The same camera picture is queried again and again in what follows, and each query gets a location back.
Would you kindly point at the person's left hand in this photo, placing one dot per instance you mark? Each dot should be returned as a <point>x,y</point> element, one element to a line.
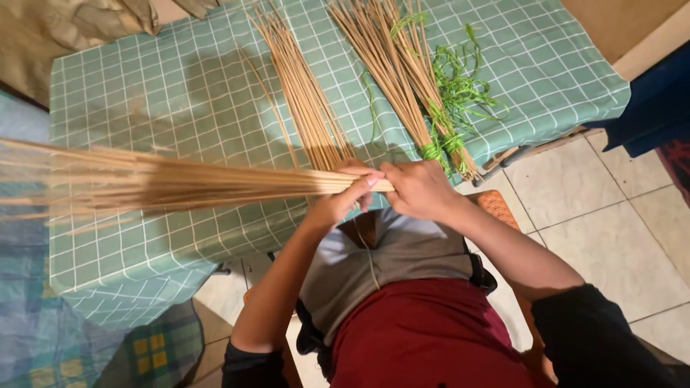
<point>331,207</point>

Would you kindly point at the person's right hand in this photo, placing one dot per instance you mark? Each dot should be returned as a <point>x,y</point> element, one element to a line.
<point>423,188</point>

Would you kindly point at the person's right fingers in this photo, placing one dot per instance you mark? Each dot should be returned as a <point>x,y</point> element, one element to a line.
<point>394,186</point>

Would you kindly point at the bundle of bamboo sticks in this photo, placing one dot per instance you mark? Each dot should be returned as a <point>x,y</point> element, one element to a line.
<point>215,180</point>

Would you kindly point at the tied bamboo stick bundle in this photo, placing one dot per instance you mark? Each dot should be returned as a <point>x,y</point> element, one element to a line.
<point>388,75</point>
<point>431,91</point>

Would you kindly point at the orange woven chair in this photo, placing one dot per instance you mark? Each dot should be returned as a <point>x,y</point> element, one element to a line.
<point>496,207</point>

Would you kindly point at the loose pile of bamboo sticks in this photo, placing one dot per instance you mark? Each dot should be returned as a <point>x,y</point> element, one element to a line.
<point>307,97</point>

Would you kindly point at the dark red shorts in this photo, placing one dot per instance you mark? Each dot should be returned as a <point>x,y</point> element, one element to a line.
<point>431,334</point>

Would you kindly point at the green checked tablecloth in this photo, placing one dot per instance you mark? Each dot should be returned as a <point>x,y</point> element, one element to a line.
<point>178,102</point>

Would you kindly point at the dark blue cloth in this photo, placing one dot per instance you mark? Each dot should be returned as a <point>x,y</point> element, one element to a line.
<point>652,108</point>

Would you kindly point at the brown cardboard board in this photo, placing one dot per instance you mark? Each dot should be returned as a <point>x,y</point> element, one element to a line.
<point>625,24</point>

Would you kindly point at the red patterned cloth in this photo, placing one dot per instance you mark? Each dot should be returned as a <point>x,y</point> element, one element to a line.
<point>676,164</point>

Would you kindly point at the beige cloth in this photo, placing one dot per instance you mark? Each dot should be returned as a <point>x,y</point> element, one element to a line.
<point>59,32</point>

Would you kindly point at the plaid blanket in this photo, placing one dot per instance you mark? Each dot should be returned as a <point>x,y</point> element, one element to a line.
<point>37,302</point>

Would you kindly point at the table frame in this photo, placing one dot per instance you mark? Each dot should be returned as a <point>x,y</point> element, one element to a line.
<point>512,153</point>

